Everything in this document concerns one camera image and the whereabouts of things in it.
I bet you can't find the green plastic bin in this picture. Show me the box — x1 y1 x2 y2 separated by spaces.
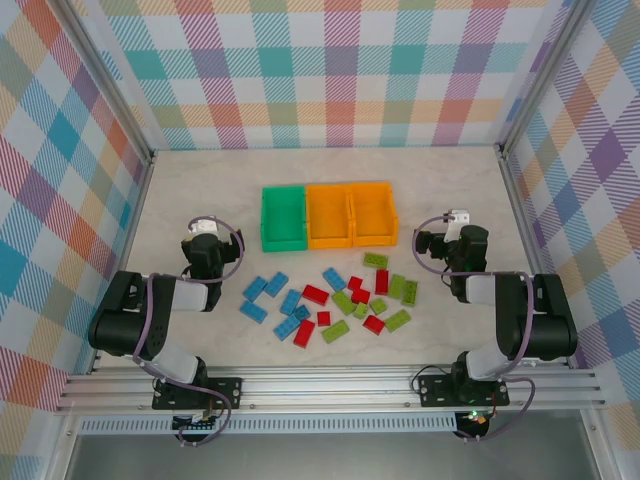
260 185 308 254

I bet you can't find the orange plastic bin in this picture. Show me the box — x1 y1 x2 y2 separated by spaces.
349 181 400 248
304 183 355 251

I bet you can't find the small controller board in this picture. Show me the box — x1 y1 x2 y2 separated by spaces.
457 409 494 431
172 412 224 434

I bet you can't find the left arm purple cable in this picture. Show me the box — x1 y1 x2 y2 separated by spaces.
130 215 246 449

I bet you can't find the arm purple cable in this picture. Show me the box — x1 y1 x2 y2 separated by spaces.
410 213 539 444
130 215 246 449

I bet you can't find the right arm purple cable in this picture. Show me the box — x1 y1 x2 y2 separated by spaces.
410 213 539 444

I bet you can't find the aluminium side rail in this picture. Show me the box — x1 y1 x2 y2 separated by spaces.
498 147 576 371
87 149 157 376

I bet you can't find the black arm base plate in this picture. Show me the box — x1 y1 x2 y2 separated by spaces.
417 373 512 409
151 376 245 412

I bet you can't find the aluminium mounting rail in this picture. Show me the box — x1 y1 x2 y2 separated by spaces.
54 366 609 415

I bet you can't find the aluminium frame post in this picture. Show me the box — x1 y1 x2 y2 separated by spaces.
58 0 157 166
498 0 596 156

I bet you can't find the grey slotted cable duct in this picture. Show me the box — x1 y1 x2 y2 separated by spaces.
78 417 459 436

